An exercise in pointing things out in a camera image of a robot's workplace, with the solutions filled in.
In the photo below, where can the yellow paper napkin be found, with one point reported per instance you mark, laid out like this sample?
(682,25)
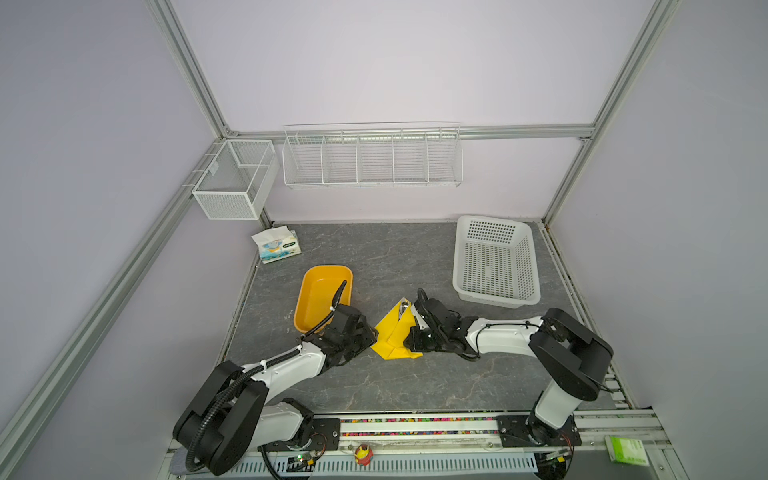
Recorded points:
(392,332)

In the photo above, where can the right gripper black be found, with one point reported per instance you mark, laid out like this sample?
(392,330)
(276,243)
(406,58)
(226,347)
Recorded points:
(414,343)

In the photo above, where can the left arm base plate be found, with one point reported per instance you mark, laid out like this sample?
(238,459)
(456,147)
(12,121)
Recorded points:
(319,434)

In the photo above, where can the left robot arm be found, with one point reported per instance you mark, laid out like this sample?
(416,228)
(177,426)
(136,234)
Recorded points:
(231,412)

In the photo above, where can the red emergency stop button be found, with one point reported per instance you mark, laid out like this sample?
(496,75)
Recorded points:
(363,455)

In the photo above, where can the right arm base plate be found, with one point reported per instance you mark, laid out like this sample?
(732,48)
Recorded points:
(517,430)

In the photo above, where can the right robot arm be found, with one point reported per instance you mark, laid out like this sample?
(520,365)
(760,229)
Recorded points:
(574,356)

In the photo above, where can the white perforated plastic basket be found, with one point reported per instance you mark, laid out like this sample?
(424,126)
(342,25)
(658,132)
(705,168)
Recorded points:
(495,262)

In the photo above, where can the white wire shelf basket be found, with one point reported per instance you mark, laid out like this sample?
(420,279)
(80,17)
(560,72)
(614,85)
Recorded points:
(376,154)

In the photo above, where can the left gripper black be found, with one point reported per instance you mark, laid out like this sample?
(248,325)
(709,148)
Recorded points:
(365,329)

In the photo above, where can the tissue pack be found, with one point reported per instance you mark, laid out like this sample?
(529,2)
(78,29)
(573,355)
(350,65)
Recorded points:
(276,244)

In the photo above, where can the orange plastic tray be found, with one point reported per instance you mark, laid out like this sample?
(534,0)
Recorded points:
(318,288)

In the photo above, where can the white mesh wall box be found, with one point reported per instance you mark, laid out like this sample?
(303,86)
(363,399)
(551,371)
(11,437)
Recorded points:
(238,179)

